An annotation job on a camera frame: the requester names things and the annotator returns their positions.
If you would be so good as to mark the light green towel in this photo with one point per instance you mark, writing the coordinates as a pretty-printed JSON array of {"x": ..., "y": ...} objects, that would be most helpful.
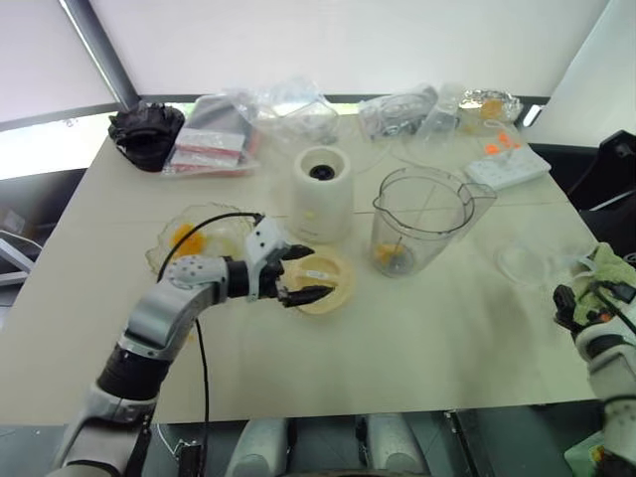
[{"x": 608, "y": 263}]

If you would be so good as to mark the clear plastic cup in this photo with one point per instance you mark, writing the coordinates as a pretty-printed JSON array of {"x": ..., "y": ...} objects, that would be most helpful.
[{"x": 526, "y": 263}]

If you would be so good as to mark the foil with orange peel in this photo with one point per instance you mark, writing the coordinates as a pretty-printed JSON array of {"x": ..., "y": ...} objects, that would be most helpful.
[{"x": 489, "y": 105}]

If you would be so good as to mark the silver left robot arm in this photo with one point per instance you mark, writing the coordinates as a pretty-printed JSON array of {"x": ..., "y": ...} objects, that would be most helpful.
[{"x": 164, "y": 308}]

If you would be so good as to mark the clear bag with white box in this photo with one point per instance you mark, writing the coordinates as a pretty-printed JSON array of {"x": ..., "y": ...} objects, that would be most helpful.
[{"x": 442, "y": 116}]

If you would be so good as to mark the dark grey pole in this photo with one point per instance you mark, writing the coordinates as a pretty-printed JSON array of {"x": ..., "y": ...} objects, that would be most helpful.
[{"x": 99, "y": 47}]

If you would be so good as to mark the clear blender jar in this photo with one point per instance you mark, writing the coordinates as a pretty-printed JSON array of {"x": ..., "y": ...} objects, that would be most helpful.
[{"x": 422, "y": 223}]

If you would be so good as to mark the grey frame beside table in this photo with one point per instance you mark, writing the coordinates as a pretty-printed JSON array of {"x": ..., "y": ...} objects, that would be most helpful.
[{"x": 17, "y": 258}]

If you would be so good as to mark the green bin with peels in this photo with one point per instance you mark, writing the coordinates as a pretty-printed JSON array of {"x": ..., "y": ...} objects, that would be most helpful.
[{"x": 586, "y": 454}]

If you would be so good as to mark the white rounded robot leg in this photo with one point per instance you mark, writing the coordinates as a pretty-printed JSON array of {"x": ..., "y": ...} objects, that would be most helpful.
[
  {"x": 392, "y": 444},
  {"x": 258, "y": 447}
]

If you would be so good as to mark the clear bag with blender parts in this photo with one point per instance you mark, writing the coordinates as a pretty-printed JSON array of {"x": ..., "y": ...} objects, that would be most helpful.
[{"x": 392, "y": 116}]

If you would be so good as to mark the white power strip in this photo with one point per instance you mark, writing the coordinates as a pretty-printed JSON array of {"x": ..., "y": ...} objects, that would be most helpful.
[{"x": 507, "y": 169}]

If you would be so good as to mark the large peeled orange piece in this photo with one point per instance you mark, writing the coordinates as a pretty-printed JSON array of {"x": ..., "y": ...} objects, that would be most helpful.
[{"x": 196, "y": 244}]

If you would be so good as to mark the small peeled orange piece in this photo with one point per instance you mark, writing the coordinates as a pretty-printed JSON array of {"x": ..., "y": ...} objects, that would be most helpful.
[{"x": 181, "y": 232}]

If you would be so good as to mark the black chair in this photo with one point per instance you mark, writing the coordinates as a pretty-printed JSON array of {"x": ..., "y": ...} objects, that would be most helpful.
[{"x": 613, "y": 169}]

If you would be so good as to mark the black crumpled plastic object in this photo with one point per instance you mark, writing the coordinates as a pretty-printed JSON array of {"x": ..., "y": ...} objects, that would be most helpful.
[{"x": 146, "y": 136}]

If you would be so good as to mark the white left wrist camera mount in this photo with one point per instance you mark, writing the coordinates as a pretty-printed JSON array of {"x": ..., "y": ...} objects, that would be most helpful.
[{"x": 263, "y": 238}]

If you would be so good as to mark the orange scrap on table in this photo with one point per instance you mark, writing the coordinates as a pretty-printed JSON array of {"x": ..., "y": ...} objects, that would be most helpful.
[{"x": 191, "y": 339}]

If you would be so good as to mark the clear crumpled plastic bag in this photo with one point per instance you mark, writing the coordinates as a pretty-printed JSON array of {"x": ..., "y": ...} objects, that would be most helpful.
[{"x": 285, "y": 107}]

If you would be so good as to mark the clear glass scalloped bowl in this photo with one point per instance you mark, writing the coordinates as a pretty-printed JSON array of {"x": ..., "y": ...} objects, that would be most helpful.
[{"x": 228, "y": 228}]

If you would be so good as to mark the peeled orange segment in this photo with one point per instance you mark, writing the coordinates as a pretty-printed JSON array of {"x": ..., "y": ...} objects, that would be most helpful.
[{"x": 385, "y": 253}]

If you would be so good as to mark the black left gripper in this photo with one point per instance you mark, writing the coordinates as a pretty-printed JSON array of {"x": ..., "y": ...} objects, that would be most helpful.
[{"x": 272, "y": 280}]

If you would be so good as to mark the black metal bracket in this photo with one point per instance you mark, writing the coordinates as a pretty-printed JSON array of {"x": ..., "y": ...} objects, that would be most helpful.
[{"x": 191, "y": 459}]

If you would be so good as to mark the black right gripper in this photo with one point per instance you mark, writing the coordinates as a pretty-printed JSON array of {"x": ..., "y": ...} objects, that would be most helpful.
[{"x": 566, "y": 305}]

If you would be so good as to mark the small bright orange pieces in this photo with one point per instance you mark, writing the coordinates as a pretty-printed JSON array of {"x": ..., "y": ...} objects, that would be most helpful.
[{"x": 499, "y": 144}]

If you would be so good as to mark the white blender motor base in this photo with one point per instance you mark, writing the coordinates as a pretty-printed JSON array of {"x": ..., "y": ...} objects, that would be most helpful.
[{"x": 320, "y": 199}]

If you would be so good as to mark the cream blender lid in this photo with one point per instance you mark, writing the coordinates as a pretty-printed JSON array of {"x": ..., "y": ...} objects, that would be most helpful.
[{"x": 338, "y": 278}]

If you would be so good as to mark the plastic bag with red labels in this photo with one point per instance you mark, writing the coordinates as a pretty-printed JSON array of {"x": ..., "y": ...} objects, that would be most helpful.
[{"x": 208, "y": 146}]

